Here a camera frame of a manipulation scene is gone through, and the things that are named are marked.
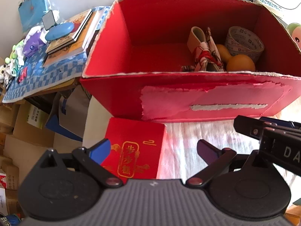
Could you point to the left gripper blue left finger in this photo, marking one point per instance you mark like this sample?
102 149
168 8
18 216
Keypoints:
100 151

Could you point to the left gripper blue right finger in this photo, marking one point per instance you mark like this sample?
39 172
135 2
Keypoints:
208 152

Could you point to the small red gift box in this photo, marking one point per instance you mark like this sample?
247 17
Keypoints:
135 148

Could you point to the orange calabash gourd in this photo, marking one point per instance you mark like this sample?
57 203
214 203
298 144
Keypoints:
235 63

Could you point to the beige belt with scarf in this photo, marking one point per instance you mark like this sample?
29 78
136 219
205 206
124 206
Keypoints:
204 51

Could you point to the printed packing tape roll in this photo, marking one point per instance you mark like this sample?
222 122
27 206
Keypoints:
241 41

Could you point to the brown cardboard boxes pile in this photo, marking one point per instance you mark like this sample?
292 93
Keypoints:
27 143

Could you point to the large red cardboard box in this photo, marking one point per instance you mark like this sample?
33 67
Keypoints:
188 58

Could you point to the blue checkered cloth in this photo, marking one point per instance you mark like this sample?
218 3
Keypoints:
40 77

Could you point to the stack of books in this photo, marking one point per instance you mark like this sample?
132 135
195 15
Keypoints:
77 41

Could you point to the green bean plush toy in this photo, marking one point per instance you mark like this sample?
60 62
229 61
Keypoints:
294 30

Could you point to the green white small toys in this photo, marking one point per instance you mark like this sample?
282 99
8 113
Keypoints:
12 64

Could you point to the blue glasses case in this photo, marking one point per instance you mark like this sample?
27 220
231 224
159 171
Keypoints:
59 31

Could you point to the purple toy figure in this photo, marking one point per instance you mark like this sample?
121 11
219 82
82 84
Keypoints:
32 43

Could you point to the white power strip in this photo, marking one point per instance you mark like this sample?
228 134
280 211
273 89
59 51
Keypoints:
272 7

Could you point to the small square mirror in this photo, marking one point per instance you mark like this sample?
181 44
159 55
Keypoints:
48 20

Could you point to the blue plastic document bag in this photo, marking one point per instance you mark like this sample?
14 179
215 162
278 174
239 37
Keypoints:
31 12

